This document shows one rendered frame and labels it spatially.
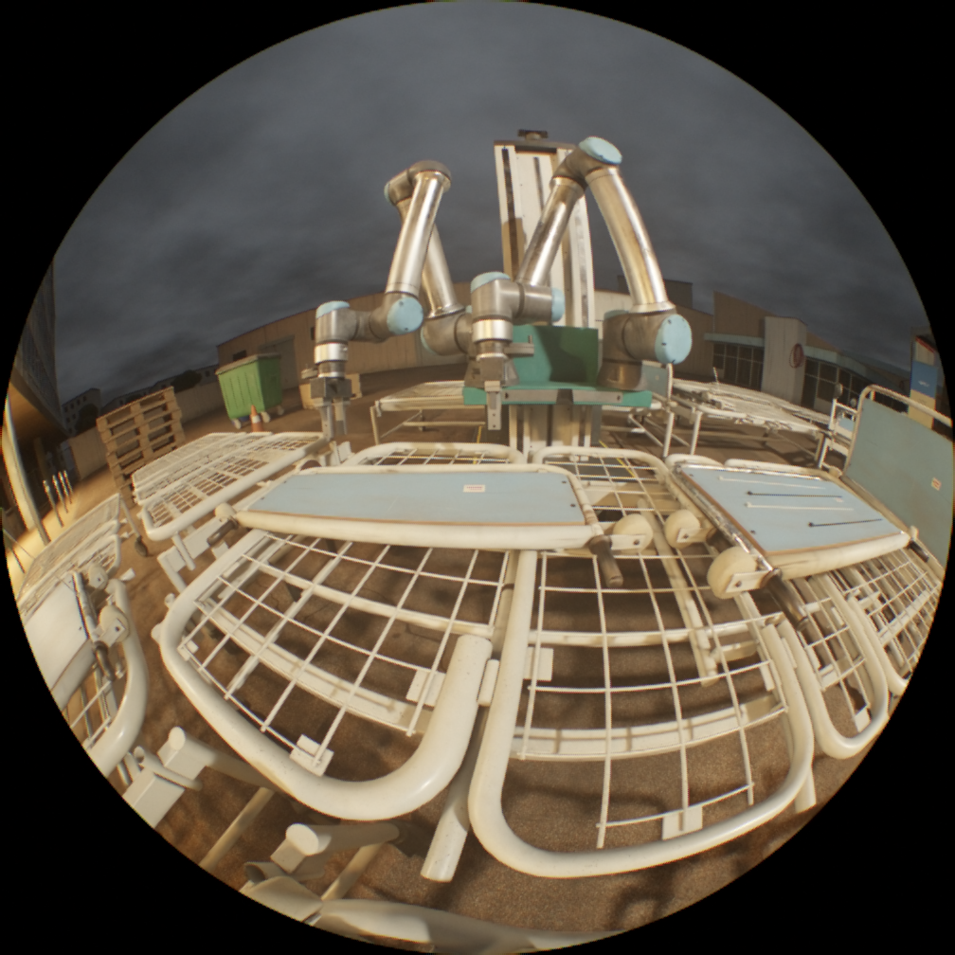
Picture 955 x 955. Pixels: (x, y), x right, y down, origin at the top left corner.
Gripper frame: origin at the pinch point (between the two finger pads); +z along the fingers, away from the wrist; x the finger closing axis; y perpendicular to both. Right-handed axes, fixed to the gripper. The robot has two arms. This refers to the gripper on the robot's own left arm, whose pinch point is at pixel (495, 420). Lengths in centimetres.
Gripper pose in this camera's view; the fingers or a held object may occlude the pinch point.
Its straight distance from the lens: 64.1
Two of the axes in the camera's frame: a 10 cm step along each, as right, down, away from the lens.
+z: 0.3, 9.7, 2.5
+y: -9.9, 0.0, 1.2
